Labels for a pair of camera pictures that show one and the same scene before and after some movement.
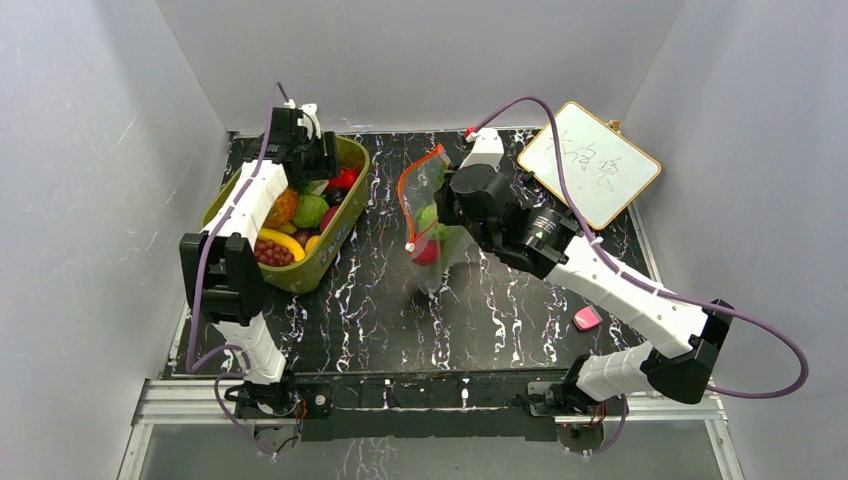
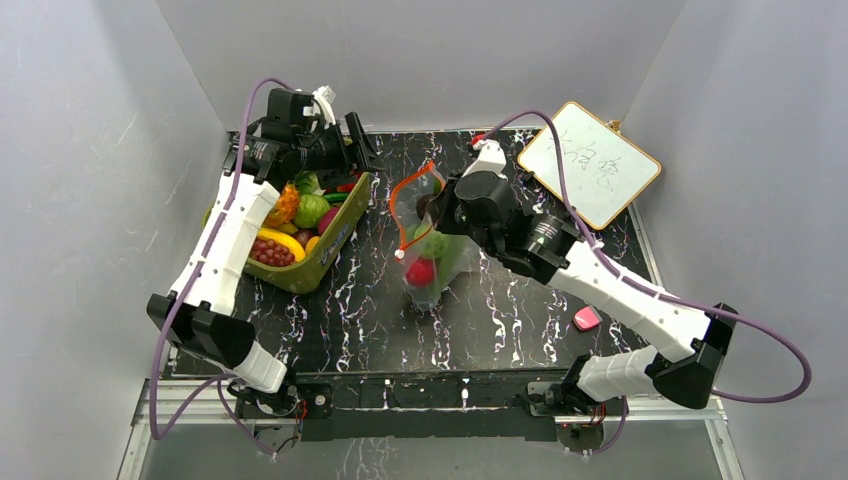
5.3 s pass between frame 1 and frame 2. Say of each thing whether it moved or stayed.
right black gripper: stayed
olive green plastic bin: stayed
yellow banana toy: stayed
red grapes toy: stayed
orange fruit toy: stayed
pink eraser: stayed
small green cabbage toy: moved
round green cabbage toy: stayed
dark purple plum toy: moved
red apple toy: moved
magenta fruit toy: stayed
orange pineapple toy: stayed
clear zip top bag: moved
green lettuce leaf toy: moved
